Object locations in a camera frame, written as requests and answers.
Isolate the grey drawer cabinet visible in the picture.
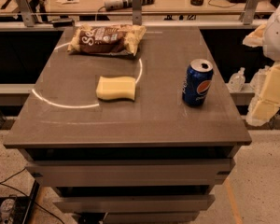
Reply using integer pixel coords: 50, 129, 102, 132
5, 27, 251, 224

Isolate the black floor cable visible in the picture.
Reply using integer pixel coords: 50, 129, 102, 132
0, 167, 66, 224

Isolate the grey power strip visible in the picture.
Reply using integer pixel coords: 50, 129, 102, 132
105, 0, 155, 11

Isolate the clear plastic bottle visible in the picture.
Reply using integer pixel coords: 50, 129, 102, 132
228, 67, 245, 92

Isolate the yellow sponge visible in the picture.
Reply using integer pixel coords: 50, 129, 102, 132
96, 77, 136, 101

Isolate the blue Pepsi can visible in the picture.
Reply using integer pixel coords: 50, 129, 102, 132
182, 59, 214, 106

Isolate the black wire basket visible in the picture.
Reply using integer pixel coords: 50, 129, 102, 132
0, 182, 39, 224

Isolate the brown chip bag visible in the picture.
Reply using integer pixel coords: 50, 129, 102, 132
67, 24, 147, 56

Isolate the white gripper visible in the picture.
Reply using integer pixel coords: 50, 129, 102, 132
243, 5, 280, 126

